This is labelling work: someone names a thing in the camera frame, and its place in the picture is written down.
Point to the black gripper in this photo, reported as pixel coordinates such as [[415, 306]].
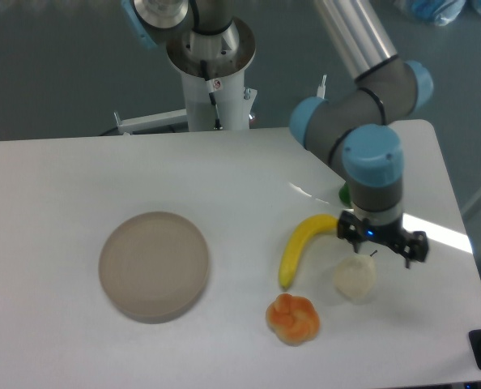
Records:
[[384, 228]]

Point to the yellow banana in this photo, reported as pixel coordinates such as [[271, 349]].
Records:
[[304, 232]]

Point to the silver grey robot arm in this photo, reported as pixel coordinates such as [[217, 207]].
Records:
[[352, 137]]

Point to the white pear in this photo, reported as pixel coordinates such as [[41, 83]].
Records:
[[355, 276]]

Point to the green bell pepper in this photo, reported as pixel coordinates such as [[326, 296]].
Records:
[[344, 195]]

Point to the orange swirled bread roll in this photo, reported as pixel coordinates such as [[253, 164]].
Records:
[[293, 319]]

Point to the beige round plate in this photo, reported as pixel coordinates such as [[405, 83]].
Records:
[[153, 267]]

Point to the blue plastic bag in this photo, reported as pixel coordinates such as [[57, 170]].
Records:
[[437, 13]]

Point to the white right support bracket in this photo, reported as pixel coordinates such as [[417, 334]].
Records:
[[321, 89]]

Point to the white support bracket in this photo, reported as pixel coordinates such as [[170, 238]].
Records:
[[150, 122], [321, 89]]

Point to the white left support bracket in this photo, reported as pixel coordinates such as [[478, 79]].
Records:
[[150, 122]]

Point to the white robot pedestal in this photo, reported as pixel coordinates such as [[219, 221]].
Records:
[[212, 69]]

